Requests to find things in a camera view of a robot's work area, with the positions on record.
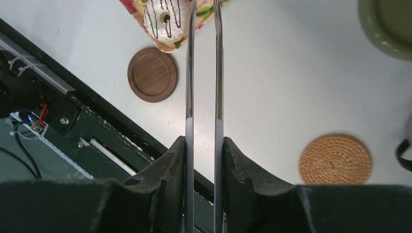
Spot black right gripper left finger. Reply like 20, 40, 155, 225
0, 136, 185, 233

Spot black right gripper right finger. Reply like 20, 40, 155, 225
223, 137, 412, 233

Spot silver metal tongs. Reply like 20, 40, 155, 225
184, 0, 224, 233

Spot purple mug black handle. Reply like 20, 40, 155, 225
395, 112, 412, 172

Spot floral dessert tray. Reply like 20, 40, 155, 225
120, 0, 227, 53

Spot woven rattan coaster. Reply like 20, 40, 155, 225
297, 133, 373, 184

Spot dark wooden coaster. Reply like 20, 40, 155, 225
127, 47, 178, 103

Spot white chocolate-striped donut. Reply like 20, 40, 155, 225
144, 0, 190, 44

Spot green three-tier stand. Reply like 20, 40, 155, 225
357, 0, 412, 62

